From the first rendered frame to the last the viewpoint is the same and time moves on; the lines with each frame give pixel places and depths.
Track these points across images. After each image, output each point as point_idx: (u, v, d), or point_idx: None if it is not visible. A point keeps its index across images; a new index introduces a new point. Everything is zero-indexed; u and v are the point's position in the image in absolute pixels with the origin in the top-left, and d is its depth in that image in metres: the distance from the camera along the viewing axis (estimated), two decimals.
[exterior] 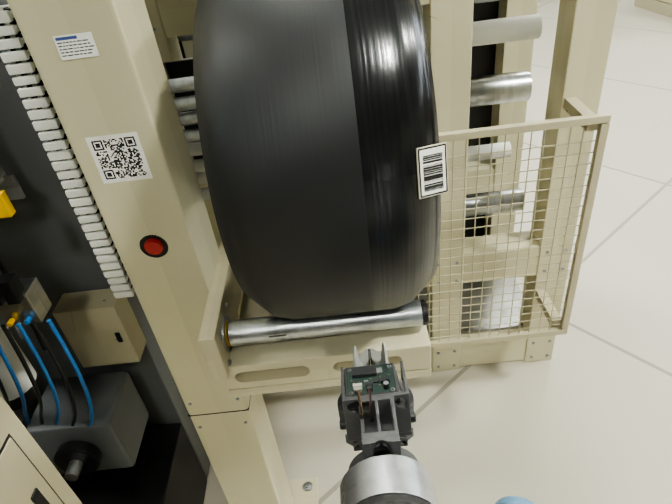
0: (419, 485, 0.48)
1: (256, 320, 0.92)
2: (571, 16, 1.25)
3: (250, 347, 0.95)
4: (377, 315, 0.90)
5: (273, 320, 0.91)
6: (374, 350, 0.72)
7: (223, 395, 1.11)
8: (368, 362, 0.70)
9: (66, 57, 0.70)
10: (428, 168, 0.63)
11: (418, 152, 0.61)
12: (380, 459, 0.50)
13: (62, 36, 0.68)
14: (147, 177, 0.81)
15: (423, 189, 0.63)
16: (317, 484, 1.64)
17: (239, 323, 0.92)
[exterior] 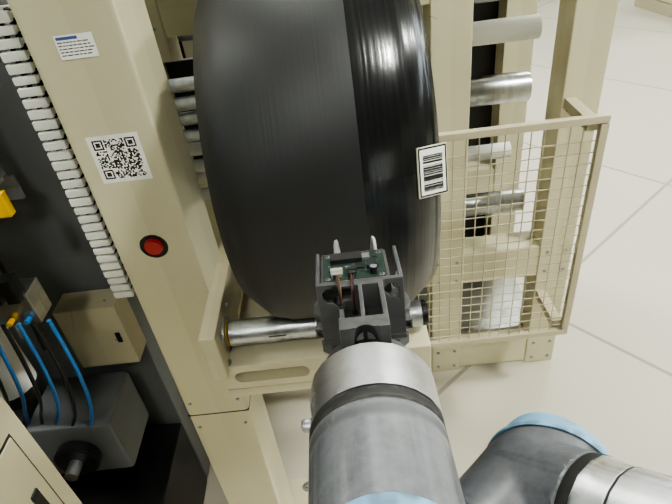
0: (416, 377, 0.35)
1: (256, 320, 0.92)
2: (571, 16, 1.25)
3: (250, 347, 0.95)
4: None
5: (273, 320, 0.91)
6: None
7: (223, 395, 1.11)
8: None
9: (66, 57, 0.70)
10: (428, 168, 0.63)
11: (418, 152, 0.61)
12: (363, 347, 0.37)
13: (62, 36, 0.68)
14: (147, 177, 0.81)
15: (423, 189, 0.63)
16: None
17: (239, 323, 0.92)
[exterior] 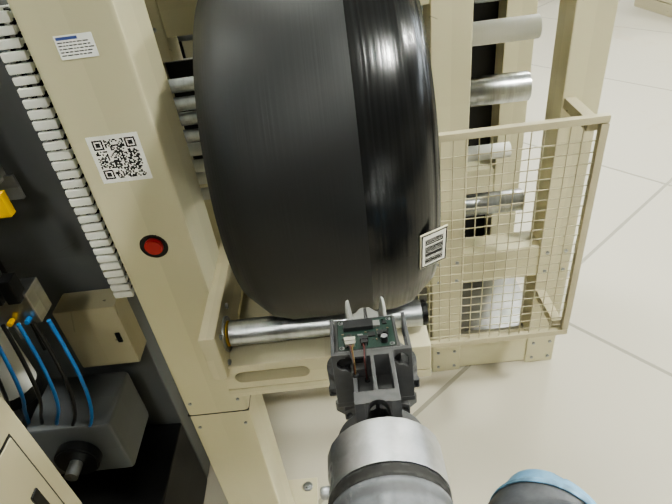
0: (425, 453, 0.39)
1: (257, 334, 0.91)
2: (571, 16, 1.25)
3: (250, 347, 0.95)
4: None
5: (274, 335, 0.91)
6: (370, 309, 0.62)
7: (223, 395, 1.11)
8: None
9: (66, 57, 0.70)
10: (430, 245, 0.69)
11: (421, 239, 0.66)
12: (377, 422, 0.40)
13: (62, 36, 0.68)
14: (147, 177, 0.81)
15: (424, 262, 0.70)
16: (317, 484, 1.64)
17: (240, 337, 0.91)
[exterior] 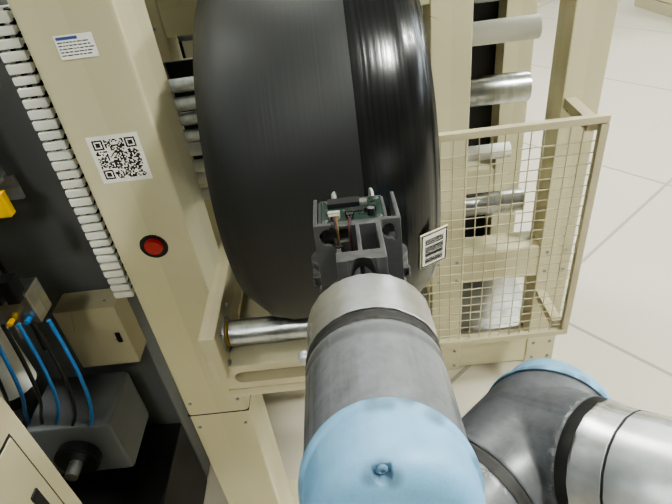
0: (413, 305, 0.35)
1: (257, 334, 0.91)
2: (571, 16, 1.25)
3: (250, 347, 0.95)
4: None
5: (274, 335, 0.91)
6: None
7: (223, 395, 1.11)
8: None
9: (66, 57, 0.70)
10: (430, 245, 0.69)
11: (421, 239, 0.66)
12: (360, 277, 0.37)
13: (62, 36, 0.68)
14: (147, 177, 0.81)
15: (424, 262, 0.70)
16: None
17: (240, 337, 0.91)
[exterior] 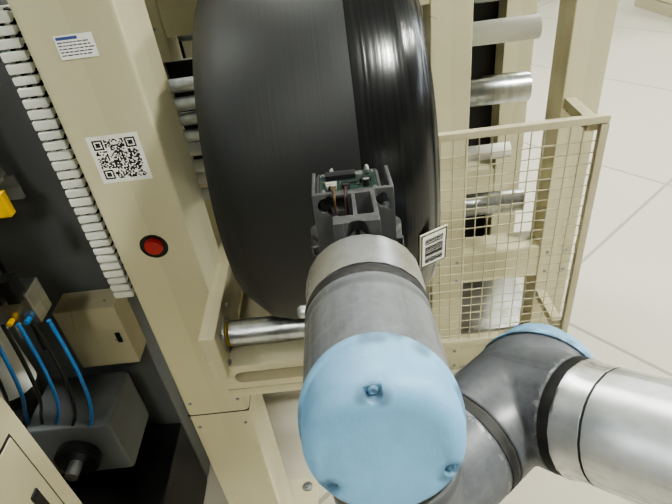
0: (403, 261, 0.38)
1: (257, 334, 0.91)
2: (571, 16, 1.25)
3: (250, 347, 0.95)
4: None
5: (274, 335, 0.91)
6: None
7: (223, 395, 1.11)
8: None
9: (66, 57, 0.70)
10: (429, 245, 0.69)
11: (421, 239, 0.66)
12: (355, 238, 0.40)
13: (62, 36, 0.68)
14: (147, 177, 0.81)
15: (424, 262, 0.70)
16: (317, 484, 1.64)
17: (240, 337, 0.91)
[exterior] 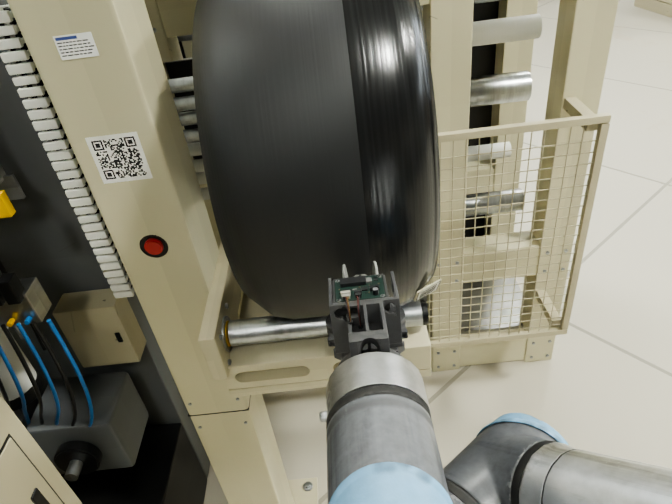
0: (408, 379, 0.46)
1: (258, 339, 0.91)
2: (571, 16, 1.25)
3: (250, 347, 0.95)
4: None
5: (275, 338, 0.91)
6: (365, 275, 0.69)
7: (223, 395, 1.11)
8: None
9: (66, 57, 0.70)
10: (424, 290, 0.79)
11: (418, 293, 0.77)
12: (368, 355, 0.47)
13: (62, 36, 0.68)
14: (147, 177, 0.81)
15: (418, 298, 0.81)
16: (317, 484, 1.64)
17: (241, 341, 0.91)
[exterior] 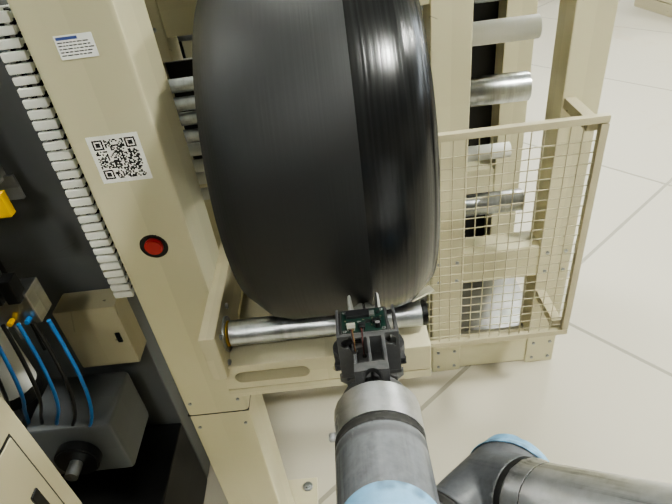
0: (406, 405, 0.53)
1: None
2: (571, 16, 1.25)
3: (250, 347, 0.95)
4: None
5: None
6: (368, 303, 0.76)
7: (223, 395, 1.11)
8: None
9: (66, 57, 0.70)
10: (418, 294, 0.88)
11: (413, 301, 0.86)
12: (371, 384, 0.54)
13: (62, 36, 0.68)
14: (147, 177, 0.81)
15: None
16: (317, 484, 1.64)
17: None
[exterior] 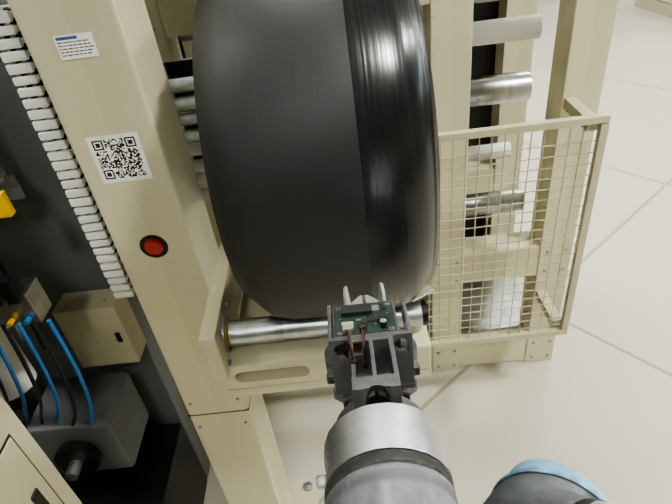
0: (426, 440, 0.37)
1: None
2: (571, 16, 1.25)
3: (250, 347, 0.95)
4: None
5: None
6: (370, 296, 0.60)
7: (223, 395, 1.11)
8: None
9: (66, 57, 0.70)
10: (418, 294, 0.88)
11: (412, 301, 0.86)
12: (375, 408, 0.39)
13: (62, 36, 0.68)
14: (147, 177, 0.81)
15: None
16: None
17: None
